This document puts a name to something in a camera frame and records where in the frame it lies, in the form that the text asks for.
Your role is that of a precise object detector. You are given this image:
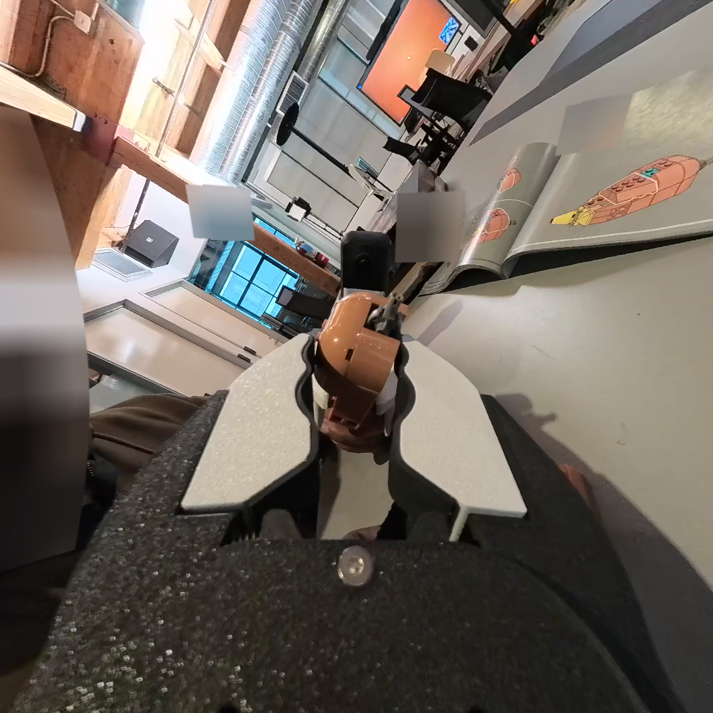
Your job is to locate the white double door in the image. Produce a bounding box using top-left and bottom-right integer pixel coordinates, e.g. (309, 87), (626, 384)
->
(84, 279), (279, 397)

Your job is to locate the black office chair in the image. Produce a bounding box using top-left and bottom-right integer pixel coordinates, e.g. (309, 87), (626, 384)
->
(384, 72), (494, 168)

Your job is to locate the black round-top pole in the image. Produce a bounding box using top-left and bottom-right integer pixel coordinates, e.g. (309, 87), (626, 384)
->
(276, 100), (402, 193)

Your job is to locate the large silver spiral duct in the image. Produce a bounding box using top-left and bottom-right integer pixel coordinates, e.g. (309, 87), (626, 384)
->
(192, 0), (321, 185)

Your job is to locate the brown brick vehicle model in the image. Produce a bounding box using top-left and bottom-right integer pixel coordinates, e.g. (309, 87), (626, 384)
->
(315, 292), (404, 431)

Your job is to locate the open instruction booklet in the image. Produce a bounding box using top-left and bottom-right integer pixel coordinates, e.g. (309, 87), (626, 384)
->
(418, 69), (713, 296)

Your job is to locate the silver desk monitor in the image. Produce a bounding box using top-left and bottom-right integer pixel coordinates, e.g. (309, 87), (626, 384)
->
(351, 159), (392, 197)

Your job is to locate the slim silver spiral duct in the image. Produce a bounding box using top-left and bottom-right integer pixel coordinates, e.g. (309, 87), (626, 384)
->
(301, 0), (357, 84)

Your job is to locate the light panel on tripod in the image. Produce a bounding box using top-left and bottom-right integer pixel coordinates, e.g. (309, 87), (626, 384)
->
(285, 196), (342, 236)

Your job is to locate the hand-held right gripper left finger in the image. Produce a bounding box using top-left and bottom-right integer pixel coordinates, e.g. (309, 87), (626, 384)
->
(180, 334), (319, 513)

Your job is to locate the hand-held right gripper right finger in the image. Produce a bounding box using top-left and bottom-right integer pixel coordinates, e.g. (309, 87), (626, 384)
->
(388, 336), (529, 541)

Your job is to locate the dark printed cardboard box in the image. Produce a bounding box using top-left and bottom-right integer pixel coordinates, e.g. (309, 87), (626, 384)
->
(365, 162), (449, 237)

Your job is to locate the grey desk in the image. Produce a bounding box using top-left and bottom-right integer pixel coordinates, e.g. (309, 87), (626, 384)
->
(320, 0), (713, 713)

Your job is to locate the wooden pillar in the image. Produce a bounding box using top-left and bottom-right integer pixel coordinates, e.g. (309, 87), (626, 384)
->
(253, 223), (342, 280)

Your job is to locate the person's left hand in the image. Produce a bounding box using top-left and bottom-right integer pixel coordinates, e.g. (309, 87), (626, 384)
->
(320, 419), (392, 455)

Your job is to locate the wall display screen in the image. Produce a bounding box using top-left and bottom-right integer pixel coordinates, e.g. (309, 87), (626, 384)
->
(356, 0), (463, 126)

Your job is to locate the black ceiling speaker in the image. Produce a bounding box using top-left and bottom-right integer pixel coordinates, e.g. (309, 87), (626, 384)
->
(121, 220), (180, 267)

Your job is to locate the black framed window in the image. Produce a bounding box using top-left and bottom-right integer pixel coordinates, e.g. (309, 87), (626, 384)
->
(189, 240), (296, 319)

